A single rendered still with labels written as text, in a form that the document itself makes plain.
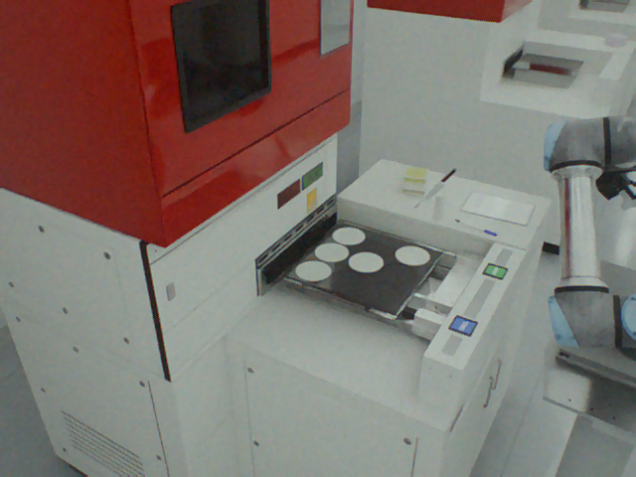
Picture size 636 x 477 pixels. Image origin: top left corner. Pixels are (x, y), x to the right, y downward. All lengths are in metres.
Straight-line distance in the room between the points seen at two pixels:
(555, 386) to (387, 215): 0.72
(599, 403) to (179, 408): 1.02
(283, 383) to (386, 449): 0.31
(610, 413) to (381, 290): 0.63
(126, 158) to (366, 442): 0.90
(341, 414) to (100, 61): 0.98
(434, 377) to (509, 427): 1.21
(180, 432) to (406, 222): 0.91
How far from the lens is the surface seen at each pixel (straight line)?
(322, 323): 1.65
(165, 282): 1.36
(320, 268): 1.72
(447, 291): 1.71
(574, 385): 1.61
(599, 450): 1.83
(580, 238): 1.47
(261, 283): 1.68
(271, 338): 1.61
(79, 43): 1.19
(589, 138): 1.53
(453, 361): 1.38
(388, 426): 1.49
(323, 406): 1.57
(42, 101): 1.35
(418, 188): 1.98
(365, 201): 1.94
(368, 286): 1.66
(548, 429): 2.63
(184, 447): 1.71
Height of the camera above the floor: 1.89
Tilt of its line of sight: 33 degrees down
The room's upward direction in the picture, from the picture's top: straight up
